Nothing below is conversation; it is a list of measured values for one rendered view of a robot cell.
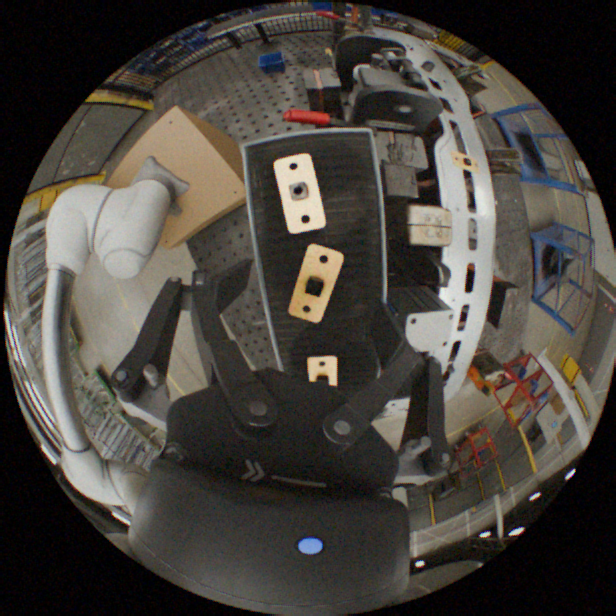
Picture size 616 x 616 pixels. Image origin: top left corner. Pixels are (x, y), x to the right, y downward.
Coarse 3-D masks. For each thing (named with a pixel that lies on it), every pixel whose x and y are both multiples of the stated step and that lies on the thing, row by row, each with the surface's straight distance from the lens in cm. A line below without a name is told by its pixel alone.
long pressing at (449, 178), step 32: (384, 32) 88; (416, 64) 69; (448, 96) 63; (448, 128) 53; (448, 160) 48; (480, 160) 56; (448, 192) 46; (480, 192) 53; (480, 224) 51; (448, 256) 46; (480, 256) 52; (448, 288) 48; (480, 288) 54; (480, 320) 59; (448, 352) 58; (448, 384) 68
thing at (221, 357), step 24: (192, 288) 13; (192, 312) 13; (216, 312) 11; (216, 336) 9; (216, 360) 8; (240, 360) 8; (240, 384) 7; (240, 408) 6; (264, 408) 6; (264, 432) 6
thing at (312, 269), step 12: (312, 252) 21; (324, 252) 21; (336, 252) 21; (312, 264) 22; (324, 264) 22; (336, 264) 22; (300, 276) 22; (312, 276) 22; (324, 276) 22; (336, 276) 22; (300, 288) 22; (312, 288) 22; (324, 288) 22; (300, 300) 23; (312, 300) 23; (324, 300) 23; (300, 312) 24; (312, 312) 23
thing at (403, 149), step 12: (384, 132) 35; (384, 144) 34; (396, 144) 34; (408, 144) 35; (420, 144) 36; (384, 156) 33; (396, 156) 33; (408, 156) 34; (420, 156) 35; (420, 168) 35
